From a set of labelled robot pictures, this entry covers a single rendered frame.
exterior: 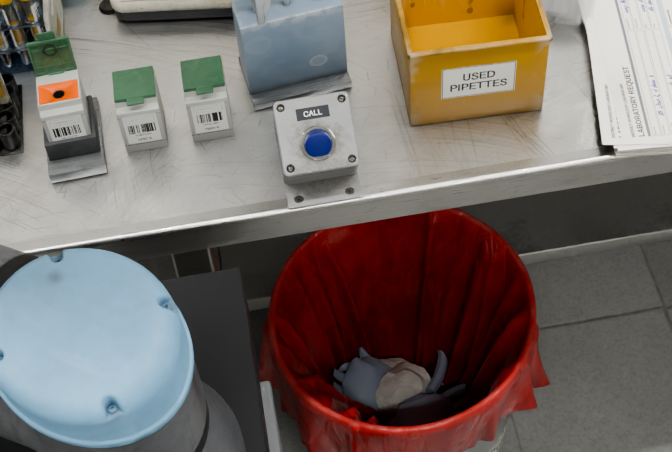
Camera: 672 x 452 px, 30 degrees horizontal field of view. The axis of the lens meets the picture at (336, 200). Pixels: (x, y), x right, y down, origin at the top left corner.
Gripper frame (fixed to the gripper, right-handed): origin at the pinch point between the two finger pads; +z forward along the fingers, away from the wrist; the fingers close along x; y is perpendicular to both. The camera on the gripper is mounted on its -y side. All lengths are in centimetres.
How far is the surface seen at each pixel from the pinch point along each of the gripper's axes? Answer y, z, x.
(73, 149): 19.8, 12.7, 4.7
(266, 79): 0.2, 12.6, 2.0
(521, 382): -24, 63, 16
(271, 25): -1.0, 5.6, 2.0
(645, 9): -39.0, 13.7, 4.0
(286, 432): 4, 103, -8
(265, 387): 8.4, 15.4, 33.6
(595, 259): -55, 103, -23
